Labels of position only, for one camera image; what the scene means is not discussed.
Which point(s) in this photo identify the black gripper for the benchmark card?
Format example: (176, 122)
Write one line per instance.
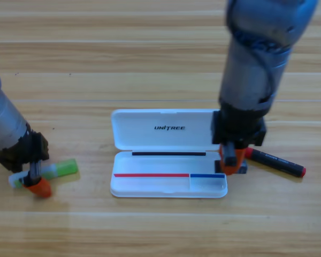
(238, 128)
(26, 152)

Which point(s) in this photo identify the black eraser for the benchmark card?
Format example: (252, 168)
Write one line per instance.
(243, 168)

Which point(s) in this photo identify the green highlighter pen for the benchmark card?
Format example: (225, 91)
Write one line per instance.
(67, 167)

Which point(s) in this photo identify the red and black marker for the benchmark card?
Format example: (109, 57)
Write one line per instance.
(278, 162)

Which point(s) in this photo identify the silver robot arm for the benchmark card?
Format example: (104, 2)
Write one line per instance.
(2, 120)
(246, 75)

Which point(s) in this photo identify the white plastic pencil case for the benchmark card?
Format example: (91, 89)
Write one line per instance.
(149, 134)

